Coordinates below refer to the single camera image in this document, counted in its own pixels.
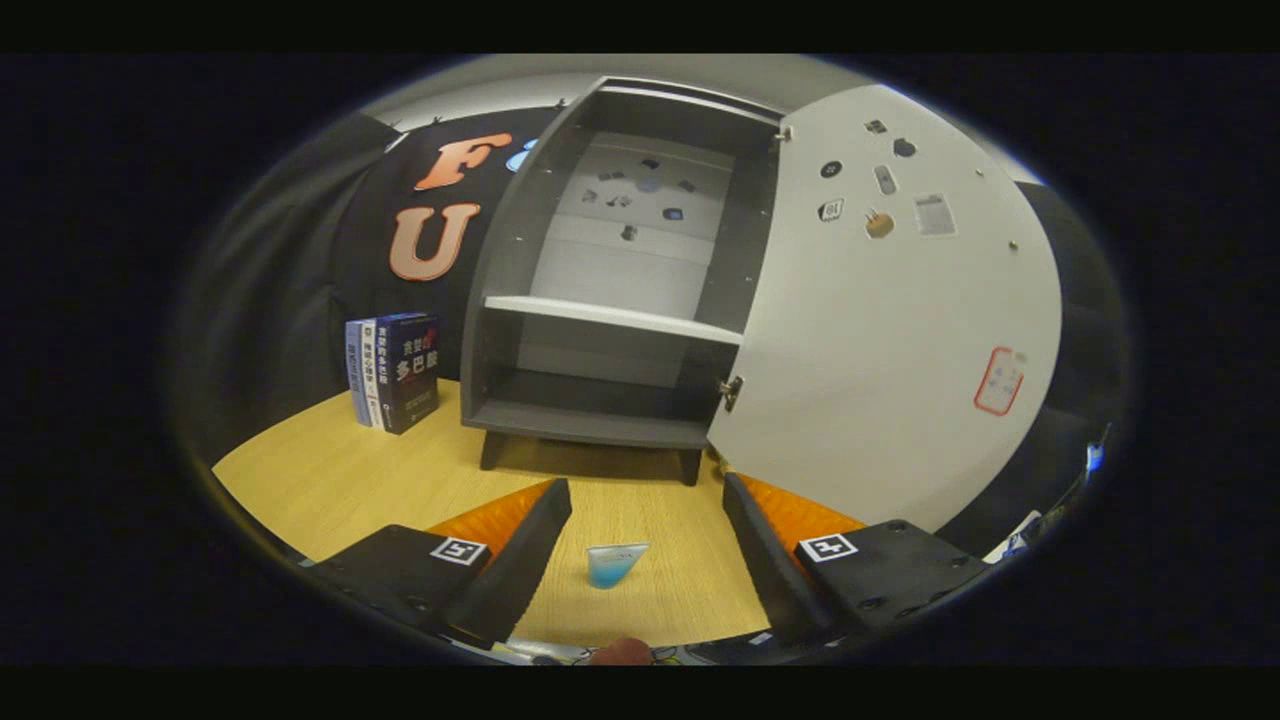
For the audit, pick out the grey open-front cabinet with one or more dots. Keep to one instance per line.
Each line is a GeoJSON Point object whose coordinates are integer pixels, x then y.
{"type": "Point", "coordinates": [500, 250]}

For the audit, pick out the dark blue book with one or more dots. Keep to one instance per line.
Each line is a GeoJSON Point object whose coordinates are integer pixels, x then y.
{"type": "Point", "coordinates": [412, 375]}

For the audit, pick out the white cabinet door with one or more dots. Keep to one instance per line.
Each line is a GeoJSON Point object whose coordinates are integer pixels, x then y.
{"type": "Point", "coordinates": [880, 350]}

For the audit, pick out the white-spined blue book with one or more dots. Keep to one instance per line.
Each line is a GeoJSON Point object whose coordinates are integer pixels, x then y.
{"type": "Point", "coordinates": [368, 370]}

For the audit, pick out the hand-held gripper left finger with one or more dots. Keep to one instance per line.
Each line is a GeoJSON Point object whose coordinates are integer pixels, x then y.
{"type": "Point", "coordinates": [520, 560]}

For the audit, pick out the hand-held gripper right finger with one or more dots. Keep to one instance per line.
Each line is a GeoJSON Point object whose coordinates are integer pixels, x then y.
{"type": "Point", "coordinates": [765, 560]}

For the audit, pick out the black backdrop cloth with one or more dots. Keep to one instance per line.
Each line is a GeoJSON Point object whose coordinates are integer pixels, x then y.
{"type": "Point", "coordinates": [290, 300]}

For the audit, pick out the light blue book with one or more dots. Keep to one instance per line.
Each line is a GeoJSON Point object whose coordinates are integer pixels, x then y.
{"type": "Point", "coordinates": [352, 370]}

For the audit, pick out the white cabinet shelf board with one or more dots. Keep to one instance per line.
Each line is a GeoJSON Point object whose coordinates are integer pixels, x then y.
{"type": "Point", "coordinates": [610, 316]}

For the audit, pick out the white and blue object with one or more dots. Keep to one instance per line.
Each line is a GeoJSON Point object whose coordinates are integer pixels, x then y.
{"type": "Point", "coordinates": [1020, 532]}

